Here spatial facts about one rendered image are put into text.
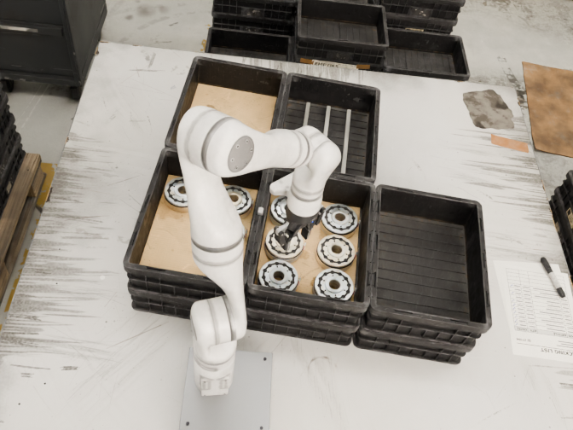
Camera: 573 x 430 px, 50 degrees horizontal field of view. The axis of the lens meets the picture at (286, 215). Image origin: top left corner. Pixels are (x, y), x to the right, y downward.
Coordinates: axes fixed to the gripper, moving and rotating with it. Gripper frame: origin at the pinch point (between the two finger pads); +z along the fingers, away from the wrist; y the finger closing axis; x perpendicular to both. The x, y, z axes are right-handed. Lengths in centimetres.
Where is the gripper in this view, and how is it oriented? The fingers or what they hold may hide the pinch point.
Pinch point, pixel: (295, 239)
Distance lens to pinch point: 145.9
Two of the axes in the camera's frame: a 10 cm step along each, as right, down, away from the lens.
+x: -6.1, -6.7, 4.1
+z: -1.2, 5.9, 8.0
